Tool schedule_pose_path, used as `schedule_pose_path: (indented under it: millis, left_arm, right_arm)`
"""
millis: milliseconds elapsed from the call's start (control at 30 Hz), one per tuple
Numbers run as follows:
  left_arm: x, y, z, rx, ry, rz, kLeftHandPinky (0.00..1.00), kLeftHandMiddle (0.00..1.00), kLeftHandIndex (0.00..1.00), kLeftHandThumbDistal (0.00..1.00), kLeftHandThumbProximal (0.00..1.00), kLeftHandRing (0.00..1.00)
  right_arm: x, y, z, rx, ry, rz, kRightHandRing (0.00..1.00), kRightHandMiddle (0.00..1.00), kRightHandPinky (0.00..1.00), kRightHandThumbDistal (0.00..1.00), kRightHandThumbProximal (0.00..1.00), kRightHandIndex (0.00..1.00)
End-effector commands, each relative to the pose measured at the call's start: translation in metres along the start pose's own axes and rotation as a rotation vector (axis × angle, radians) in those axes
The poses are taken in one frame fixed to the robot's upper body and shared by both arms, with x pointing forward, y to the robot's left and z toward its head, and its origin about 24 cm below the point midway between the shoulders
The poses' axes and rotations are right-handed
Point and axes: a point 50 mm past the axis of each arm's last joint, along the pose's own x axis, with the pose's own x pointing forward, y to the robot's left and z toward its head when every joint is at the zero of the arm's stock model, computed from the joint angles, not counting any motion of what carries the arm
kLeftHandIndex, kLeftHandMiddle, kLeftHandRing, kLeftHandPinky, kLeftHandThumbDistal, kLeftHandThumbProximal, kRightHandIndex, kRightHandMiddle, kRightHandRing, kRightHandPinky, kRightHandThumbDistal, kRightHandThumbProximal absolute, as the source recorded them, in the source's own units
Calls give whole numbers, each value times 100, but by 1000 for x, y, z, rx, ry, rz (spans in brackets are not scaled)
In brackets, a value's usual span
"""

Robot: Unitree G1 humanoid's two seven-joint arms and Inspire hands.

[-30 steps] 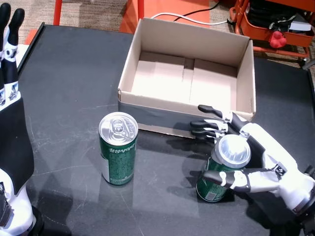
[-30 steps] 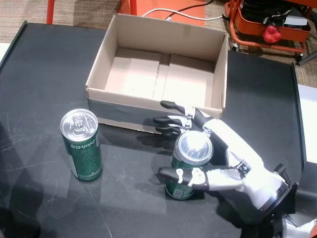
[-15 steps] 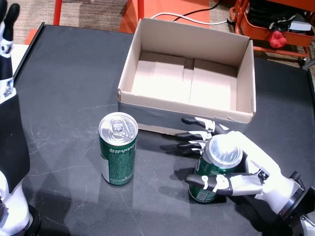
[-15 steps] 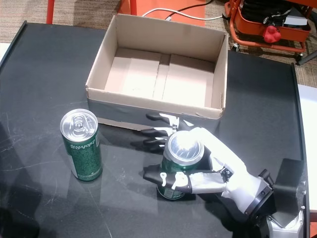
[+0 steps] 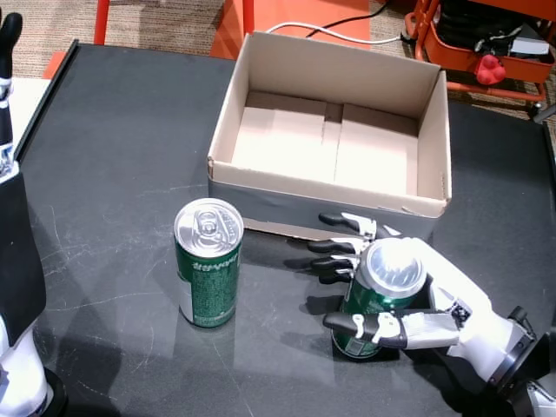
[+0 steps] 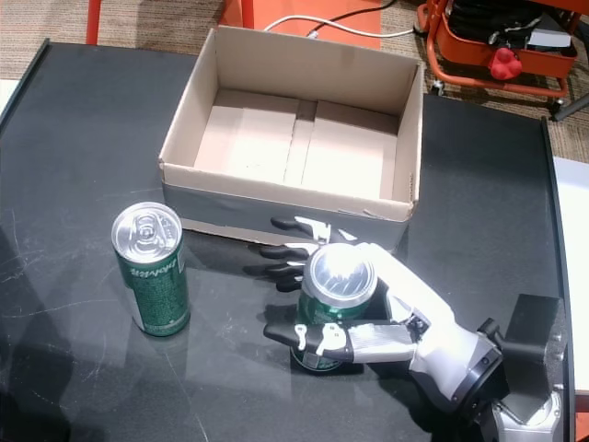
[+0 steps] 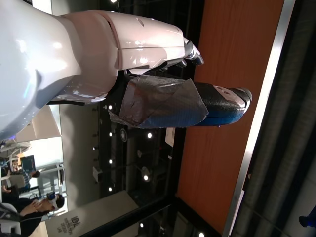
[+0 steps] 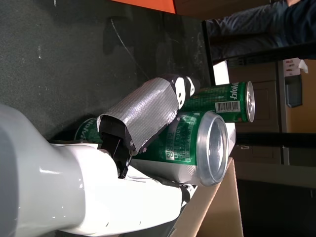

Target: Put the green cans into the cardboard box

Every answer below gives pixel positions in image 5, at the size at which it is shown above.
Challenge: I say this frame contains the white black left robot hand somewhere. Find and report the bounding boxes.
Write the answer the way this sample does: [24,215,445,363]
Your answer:
[0,12,49,414]

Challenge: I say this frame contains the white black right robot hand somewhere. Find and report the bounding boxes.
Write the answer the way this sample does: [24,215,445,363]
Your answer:
[308,211,519,386]

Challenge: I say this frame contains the green aluminium drink can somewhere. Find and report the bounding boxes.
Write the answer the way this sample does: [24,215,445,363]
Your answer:
[173,197,244,329]
[332,237,429,362]

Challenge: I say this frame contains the open cardboard box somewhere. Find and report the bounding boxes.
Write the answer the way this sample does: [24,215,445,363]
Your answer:
[206,30,453,242]

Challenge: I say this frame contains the white grey flat box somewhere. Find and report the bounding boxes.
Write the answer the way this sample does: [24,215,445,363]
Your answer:
[510,36,551,57]

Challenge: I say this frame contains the black chair caster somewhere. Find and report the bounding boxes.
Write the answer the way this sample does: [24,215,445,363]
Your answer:
[529,100,556,125]

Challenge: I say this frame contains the red rubber toy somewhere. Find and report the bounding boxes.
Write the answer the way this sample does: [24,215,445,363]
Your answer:
[474,54,507,87]

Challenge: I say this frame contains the orange metal cart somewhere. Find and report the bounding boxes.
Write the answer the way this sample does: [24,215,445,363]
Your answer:
[401,0,556,115]

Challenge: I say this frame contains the red metal leg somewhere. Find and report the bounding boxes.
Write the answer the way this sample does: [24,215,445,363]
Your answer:
[93,0,109,46]

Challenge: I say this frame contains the orange metal stand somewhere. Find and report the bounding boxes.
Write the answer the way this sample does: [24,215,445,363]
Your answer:
[210,0,371,60]

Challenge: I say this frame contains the white cable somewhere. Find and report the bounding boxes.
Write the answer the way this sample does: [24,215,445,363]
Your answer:
[264,22,403,45]

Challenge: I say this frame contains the black hoses bundle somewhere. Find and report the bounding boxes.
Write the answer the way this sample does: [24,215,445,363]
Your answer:
[434,0,525,56]

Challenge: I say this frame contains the black floor cable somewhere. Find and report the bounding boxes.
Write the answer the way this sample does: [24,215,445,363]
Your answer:
[305,0,390,39]

